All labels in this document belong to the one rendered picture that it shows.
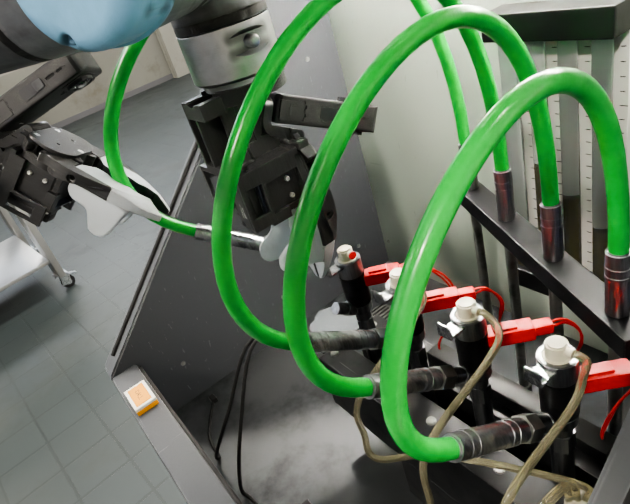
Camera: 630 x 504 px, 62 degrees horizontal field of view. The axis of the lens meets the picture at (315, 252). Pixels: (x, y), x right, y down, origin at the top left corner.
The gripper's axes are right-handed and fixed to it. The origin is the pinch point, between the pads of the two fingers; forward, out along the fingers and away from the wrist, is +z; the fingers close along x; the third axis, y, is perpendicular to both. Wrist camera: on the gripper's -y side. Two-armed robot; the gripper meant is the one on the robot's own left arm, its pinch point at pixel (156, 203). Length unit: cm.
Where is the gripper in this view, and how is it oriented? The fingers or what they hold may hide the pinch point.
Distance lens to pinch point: 58.4
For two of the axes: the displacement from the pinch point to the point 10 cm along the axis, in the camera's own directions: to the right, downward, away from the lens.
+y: -5.1, 8.1, 2.9
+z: 8.6, 5.0, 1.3
